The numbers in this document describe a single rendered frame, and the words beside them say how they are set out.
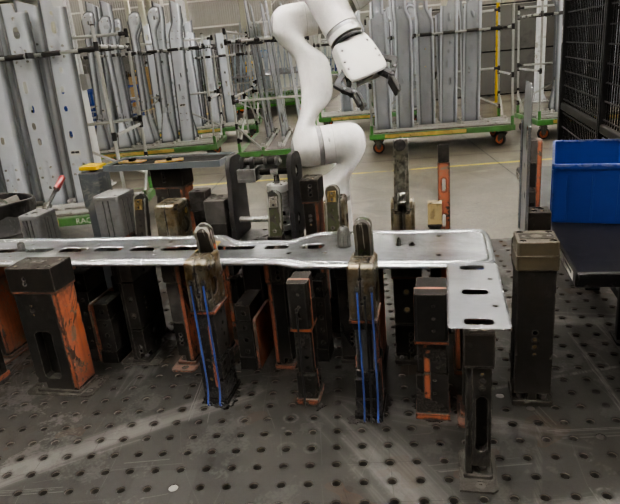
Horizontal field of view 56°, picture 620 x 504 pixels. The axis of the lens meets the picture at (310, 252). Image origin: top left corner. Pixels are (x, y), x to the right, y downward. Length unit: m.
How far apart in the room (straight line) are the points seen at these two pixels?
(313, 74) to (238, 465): 1.15
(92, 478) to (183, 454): 0.17
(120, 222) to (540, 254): 1.08
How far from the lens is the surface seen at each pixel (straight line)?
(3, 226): 3.98
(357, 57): 1.41
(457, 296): 1.07
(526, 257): 1.18
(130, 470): 1.26
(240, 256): 1.36
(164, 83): 9.13
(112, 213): 1.68
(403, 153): 1.45
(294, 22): 1.88
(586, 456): 1.24
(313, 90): 1.83
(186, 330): 1.51
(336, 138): 1.80
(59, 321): 1.48
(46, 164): 5.73
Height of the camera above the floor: 1.44
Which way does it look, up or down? 19 degrees down
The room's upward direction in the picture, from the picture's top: 5 degrees counter-clockwise
